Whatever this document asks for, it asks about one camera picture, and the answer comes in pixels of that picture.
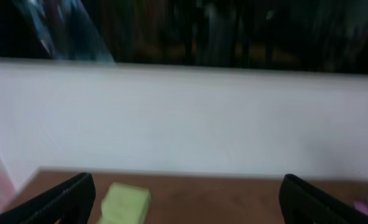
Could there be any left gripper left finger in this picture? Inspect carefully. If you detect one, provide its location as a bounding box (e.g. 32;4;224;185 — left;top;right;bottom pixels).
0;172;96;224

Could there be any green microfiber cloth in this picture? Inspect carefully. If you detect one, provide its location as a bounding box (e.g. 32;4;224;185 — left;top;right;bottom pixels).
97;183;151;224

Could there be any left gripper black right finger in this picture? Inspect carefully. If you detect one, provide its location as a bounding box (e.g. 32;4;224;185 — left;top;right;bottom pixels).
278;174;368;224

